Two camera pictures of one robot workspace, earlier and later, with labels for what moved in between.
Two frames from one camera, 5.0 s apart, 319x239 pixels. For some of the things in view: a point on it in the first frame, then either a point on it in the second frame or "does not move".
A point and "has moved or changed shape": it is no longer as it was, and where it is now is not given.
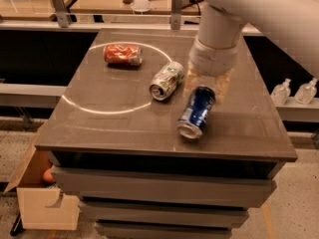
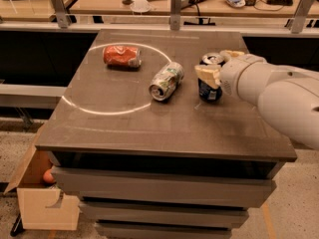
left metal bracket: [59, 6] does not move
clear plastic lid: [141, 5] does not move
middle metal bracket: [176, 8] does not move
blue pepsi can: [196, 112] has moved or changed shape
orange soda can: [123, 55] does not move
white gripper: [211, 59] to [232, 75]
